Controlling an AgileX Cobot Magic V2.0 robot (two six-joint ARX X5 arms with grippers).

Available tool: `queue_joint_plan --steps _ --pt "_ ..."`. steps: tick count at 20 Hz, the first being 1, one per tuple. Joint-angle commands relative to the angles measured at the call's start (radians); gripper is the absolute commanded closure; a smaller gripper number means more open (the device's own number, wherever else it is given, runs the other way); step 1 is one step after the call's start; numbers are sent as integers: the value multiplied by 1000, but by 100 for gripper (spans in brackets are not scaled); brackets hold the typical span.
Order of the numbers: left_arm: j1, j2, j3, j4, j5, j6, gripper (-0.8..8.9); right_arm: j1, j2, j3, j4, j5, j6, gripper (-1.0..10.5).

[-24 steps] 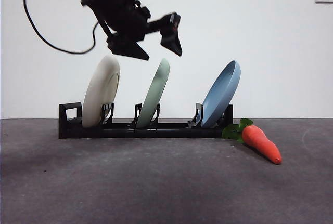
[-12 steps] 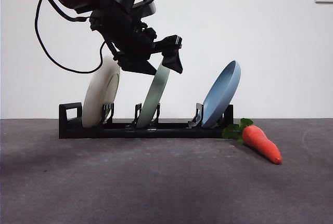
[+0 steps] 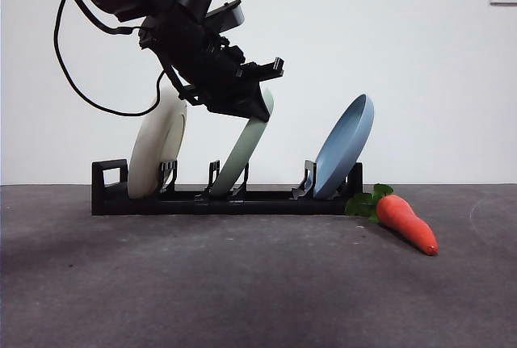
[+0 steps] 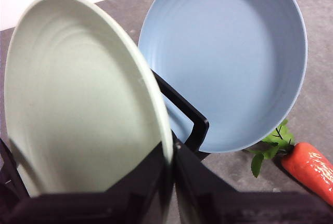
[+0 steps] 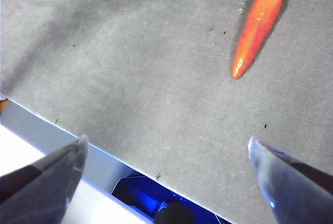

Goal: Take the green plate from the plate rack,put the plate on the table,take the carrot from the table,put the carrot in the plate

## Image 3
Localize light green plate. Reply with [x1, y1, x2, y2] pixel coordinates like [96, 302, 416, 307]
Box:
[210, 88, 275, 198]

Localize orange carrot with green leaves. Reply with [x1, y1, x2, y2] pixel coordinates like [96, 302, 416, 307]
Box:
[345, 183, 439, 257]

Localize cream white plate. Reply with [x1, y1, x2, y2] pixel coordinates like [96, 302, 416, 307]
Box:
[127, 87, 189, 199]

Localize blue plate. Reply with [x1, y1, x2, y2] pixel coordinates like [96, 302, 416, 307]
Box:
[313, 94, 375, 199]

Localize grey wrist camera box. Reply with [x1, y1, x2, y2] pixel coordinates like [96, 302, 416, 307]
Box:
[204, 0, 246, 32]

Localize long black looping cable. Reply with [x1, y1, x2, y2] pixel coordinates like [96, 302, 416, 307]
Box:
[53, 0, 167, 118]

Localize short black cable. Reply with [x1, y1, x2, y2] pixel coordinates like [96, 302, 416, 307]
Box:
[66, 0, 142, 36]

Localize black plate rack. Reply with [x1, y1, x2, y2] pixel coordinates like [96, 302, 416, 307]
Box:
[90, 157, 364, 216]

